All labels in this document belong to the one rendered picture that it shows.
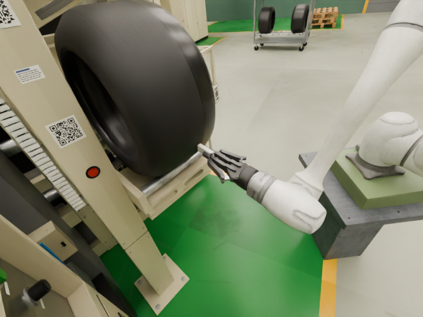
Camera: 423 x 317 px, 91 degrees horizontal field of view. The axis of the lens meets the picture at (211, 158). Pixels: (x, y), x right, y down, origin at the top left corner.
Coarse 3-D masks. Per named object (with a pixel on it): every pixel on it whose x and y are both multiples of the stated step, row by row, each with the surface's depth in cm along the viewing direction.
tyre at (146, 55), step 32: (128, 0) 62; (64, 32) 56; (96, 32) 50; (128, 32) 52; (160, 32) 56; (64, 64) 71; (96, 64) 52; (128, 64) 50; (160, 64) 54; (192, 64) 60; (96, 96) 95; (128, 96) 52; (160, 96) 54; (192, 96) 61; (96, 128) 90; (128, 128) 59; (160, 128) 57; (192, 128) 66; (128, 160) 85; (160, 160) 66
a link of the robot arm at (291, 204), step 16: (272, 192) 57; (288, 192) 55; (304, 192) 56; (272, 208) 57; (288, 208) 54; (304, 208) 53; (320, 208) 53; (288, 224) 56; (304, 224) 53; (320, 224) 53
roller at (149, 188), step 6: (192, 156) 93; (198, 156) 95; (186, 162) 91; (192, 162) 94; (180, 168) 89; (168, 174) 86; (174, 174) 88; (156, 180) 84; (162, 180) 84; (168, 180) 86; (144, 186) 81; (150, 186) 82; (156, 186) 83; (144, 192) 80; (150, 192) 82
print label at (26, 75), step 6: (36, 66) 49; (18, 72) 47; (24, 72) 48; (30, 72) 49; (36, 72) 50; (42, 72) 50; (18, 78) 48; (24, 78) 49; (30, 78) 49; (36, 78) 50
